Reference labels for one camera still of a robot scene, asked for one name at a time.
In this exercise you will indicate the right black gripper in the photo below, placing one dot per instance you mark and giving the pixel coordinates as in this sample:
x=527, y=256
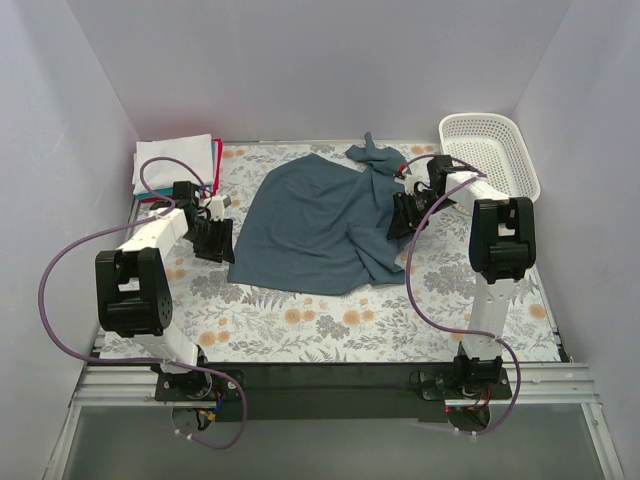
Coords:
x=404, y=213

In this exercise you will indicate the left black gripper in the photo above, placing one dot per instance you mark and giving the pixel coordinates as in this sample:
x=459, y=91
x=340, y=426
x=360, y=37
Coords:
x=213, y=240

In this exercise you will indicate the blue grey t shirt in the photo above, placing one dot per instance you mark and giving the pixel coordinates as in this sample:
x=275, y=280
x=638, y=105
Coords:
x=317, y=227

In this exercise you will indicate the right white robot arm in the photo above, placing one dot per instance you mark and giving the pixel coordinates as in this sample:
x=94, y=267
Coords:
x=502, y=248

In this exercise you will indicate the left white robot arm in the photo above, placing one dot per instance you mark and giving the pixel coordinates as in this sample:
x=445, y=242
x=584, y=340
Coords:
x=133, y=293

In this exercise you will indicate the white folded t shirt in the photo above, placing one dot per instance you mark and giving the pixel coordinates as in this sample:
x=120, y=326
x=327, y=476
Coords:
x=172, y=162

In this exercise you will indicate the red folded t shirt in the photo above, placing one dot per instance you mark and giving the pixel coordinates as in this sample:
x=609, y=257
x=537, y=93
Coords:
x=216, y=165

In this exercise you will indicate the white plastic basket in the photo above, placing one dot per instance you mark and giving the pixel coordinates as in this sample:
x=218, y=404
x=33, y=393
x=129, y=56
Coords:
x=494, y=144

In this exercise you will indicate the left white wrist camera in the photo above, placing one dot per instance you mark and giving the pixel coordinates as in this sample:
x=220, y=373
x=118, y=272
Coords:
x=216, y=206

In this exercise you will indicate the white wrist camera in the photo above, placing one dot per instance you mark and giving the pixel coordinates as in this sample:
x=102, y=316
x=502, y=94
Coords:
x=413, y=184
x=216, y=206

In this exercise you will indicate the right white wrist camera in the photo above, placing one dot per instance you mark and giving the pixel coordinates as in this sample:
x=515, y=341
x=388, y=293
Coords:
x=413, y=184

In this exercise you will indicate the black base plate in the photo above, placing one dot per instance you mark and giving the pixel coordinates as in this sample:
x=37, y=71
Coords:
x=337, y=391

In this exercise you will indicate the aluminium frame rail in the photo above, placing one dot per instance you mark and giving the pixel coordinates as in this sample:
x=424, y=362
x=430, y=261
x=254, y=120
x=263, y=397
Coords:
x=542, y=383

